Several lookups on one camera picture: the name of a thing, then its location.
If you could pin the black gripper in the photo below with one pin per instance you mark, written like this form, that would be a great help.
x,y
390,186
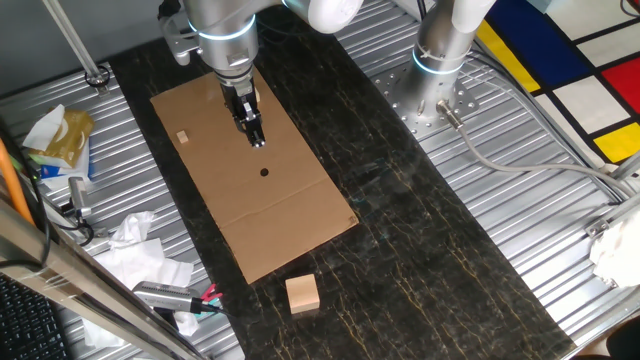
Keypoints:
x,y
239,97

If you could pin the small wooden cube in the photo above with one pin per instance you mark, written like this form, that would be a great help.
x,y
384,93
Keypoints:
x,y
182,136

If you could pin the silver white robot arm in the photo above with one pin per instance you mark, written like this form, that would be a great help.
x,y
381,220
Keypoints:
x,y
225,20

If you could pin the large wooden block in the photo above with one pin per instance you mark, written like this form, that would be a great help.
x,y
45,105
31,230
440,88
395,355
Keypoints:
x,y
302,294

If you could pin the medium wooden cube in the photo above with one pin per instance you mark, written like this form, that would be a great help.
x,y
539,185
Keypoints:
x,y
258,96

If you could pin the brown cardboard sheet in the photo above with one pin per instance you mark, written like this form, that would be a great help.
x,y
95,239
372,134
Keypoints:
x,y
280,215

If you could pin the crumpled white tissue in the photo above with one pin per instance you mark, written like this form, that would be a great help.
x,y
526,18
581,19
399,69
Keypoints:
x,y
131,227

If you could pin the red clothespin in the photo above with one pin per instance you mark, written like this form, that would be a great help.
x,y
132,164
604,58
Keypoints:
x,y
211,293

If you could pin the yellow tissue pack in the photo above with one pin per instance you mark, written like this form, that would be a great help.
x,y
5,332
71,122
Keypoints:
x,y
70,140

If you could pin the teal clothespin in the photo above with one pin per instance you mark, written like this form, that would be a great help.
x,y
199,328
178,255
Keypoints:
x,y
215,302

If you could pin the thin metal pole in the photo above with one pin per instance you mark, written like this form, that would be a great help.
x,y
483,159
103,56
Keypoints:
x,y
75,42

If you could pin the blue white tissue pack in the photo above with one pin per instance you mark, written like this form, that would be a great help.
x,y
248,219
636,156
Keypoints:
x,y
55,172

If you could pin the orange tube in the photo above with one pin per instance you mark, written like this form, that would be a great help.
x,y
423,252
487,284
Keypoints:
x,y
12,182

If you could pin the colourful rectangle pattern mat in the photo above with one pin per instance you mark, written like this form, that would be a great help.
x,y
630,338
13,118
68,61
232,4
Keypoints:
x,y
535,40

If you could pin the black keyboard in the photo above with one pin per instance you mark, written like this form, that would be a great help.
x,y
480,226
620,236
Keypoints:
x,y
25,325

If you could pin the white crumpled cloth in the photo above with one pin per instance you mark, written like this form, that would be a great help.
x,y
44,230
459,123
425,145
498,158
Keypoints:
x,y
617,250

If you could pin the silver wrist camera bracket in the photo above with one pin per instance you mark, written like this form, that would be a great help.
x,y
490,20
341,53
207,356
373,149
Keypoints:
x,y
175,37

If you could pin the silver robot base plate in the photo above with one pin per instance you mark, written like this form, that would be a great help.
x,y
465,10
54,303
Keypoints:
x,y
400,107

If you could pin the silver camera on mount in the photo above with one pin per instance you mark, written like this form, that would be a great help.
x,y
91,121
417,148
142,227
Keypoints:
x,y
78,192

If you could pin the ribbed silver camera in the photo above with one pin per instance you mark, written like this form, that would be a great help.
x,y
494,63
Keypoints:
x,y
160,295

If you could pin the aluminium frame beam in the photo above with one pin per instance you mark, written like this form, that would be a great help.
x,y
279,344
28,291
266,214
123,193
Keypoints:
x,y
75,280

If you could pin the aluminium frame profile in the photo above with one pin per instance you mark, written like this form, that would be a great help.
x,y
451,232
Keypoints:
x,y
615,212

